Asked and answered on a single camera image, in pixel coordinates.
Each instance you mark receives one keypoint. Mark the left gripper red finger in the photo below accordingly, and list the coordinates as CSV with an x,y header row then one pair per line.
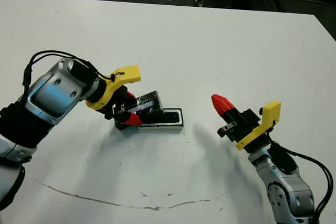
x,y
132,119
130,98

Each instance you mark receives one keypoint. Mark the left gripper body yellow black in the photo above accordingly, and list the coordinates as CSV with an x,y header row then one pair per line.
x,y
110,87

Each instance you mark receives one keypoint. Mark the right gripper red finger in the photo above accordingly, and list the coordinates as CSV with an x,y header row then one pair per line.
x,y
228,104
220,108

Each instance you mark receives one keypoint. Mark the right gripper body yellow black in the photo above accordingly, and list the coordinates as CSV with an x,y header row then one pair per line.
x,y
252,129

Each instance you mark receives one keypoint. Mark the shiny black box lid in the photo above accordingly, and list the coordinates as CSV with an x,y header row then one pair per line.
x,y
149,100

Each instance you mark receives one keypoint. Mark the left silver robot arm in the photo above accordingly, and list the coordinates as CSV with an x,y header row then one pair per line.
x,y
52,95

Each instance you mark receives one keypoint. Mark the white lined box base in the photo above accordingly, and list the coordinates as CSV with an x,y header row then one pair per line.
x,y
162,128

